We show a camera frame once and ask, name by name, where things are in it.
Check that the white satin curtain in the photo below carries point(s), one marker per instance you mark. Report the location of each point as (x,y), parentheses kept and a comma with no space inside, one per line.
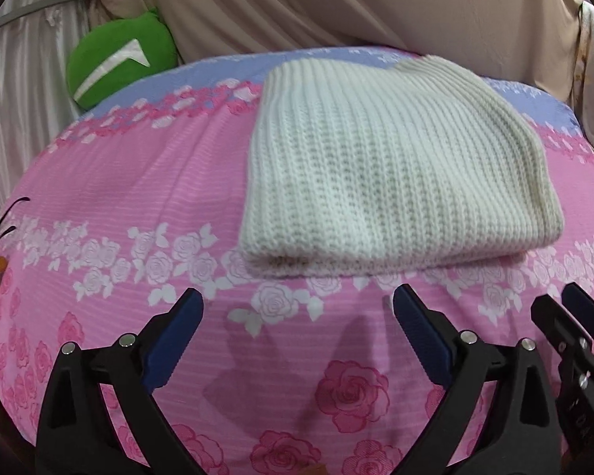
(24,84)

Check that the beige draped cloth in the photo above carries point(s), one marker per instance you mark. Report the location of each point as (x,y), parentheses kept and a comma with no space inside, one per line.
(326,0)

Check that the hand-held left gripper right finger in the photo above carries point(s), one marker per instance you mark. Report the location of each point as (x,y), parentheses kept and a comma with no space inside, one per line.
(420,339)

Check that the green plush toy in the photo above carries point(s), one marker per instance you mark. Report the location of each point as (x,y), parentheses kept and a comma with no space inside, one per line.
(109,44)

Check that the white red navy knit sweater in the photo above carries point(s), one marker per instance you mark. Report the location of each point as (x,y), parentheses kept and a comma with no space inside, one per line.
(376,168)

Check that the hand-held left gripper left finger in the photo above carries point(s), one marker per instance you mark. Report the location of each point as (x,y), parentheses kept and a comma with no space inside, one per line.
(175,341)

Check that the pink floral bedsheet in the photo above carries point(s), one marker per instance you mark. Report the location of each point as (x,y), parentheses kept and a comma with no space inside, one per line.
(128,183)

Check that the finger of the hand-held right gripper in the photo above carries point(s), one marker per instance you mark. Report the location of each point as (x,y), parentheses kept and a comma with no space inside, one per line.
(583,307)
(549,317)

